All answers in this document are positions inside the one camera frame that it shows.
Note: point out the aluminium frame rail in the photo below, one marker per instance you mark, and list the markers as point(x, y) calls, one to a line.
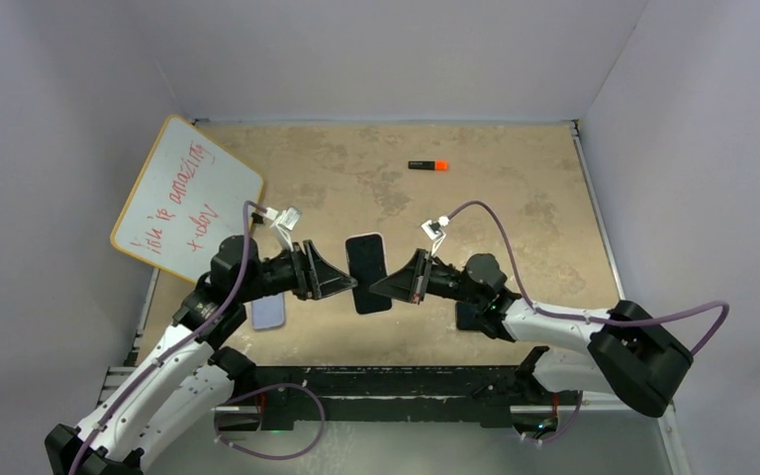
point(143, 412)

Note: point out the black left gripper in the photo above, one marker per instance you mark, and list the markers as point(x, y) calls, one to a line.
point(323, 278)

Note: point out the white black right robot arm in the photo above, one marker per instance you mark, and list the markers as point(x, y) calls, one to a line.
point(620, 351)

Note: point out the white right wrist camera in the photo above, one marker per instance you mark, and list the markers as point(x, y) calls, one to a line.
point(435, 231)

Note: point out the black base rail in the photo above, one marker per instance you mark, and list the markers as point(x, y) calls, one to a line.
point(502, 396)

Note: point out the yellow-framed whiteboard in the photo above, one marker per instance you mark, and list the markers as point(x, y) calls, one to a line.
point(187, 199)

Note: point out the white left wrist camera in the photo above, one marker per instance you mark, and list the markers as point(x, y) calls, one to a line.
point(282, 224)

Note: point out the orange black marker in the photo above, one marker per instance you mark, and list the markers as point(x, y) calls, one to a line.
point(432, 165)

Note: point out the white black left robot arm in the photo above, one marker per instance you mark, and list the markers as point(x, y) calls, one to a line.
point(157, 367)

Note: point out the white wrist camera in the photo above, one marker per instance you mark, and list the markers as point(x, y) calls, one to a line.
point(282, 224)
point(435, 231)

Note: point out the lavender phone case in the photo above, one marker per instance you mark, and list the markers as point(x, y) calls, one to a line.
point(268, 313)

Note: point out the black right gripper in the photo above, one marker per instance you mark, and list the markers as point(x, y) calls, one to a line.
point(407, 283)

